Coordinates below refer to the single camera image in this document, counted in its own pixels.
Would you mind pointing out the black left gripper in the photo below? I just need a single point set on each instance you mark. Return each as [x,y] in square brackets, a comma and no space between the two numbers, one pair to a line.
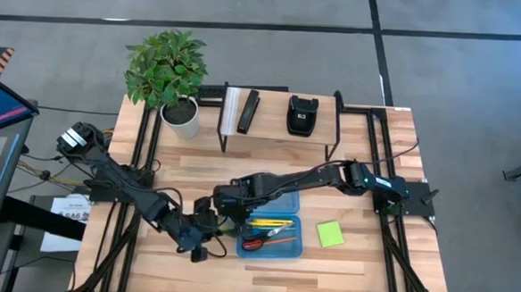
[198,232]

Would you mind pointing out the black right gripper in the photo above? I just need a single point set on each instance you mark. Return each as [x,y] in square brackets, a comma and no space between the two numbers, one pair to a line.
[240,196]

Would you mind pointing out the blue plastic pencil case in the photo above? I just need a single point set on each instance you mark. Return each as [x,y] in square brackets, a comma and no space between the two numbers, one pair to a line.
[281,253]

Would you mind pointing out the green sticky note pad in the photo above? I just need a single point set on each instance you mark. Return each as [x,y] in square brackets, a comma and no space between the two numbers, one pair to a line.
[330,233]

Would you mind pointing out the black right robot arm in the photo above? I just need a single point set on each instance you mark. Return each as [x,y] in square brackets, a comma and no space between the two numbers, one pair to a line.
[312,177]

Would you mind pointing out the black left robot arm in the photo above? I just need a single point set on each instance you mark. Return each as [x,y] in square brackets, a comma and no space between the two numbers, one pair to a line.
[120,179]

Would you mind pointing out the white plant pot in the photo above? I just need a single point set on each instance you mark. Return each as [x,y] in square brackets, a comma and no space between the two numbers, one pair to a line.
[185,126]

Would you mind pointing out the white paper stack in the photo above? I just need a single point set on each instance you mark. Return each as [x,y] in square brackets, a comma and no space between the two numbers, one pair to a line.
[230,113]

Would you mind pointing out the wooden shelf riser black legs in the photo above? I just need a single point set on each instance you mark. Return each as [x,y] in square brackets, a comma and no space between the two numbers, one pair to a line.
[271,119]

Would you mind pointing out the black stapler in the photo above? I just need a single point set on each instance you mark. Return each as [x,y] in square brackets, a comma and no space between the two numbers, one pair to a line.
[248,112]

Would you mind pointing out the white printed paper sheet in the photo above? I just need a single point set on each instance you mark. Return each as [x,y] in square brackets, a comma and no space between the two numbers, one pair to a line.
[63,243]

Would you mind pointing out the green leafy plant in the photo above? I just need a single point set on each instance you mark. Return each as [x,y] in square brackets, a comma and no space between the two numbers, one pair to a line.
[166,67]

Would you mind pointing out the black cart base bar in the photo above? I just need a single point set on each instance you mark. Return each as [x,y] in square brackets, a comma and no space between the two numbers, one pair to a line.
[42,217]

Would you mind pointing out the black aluminium rig frame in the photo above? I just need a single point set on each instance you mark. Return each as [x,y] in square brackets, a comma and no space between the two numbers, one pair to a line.
[418,203]

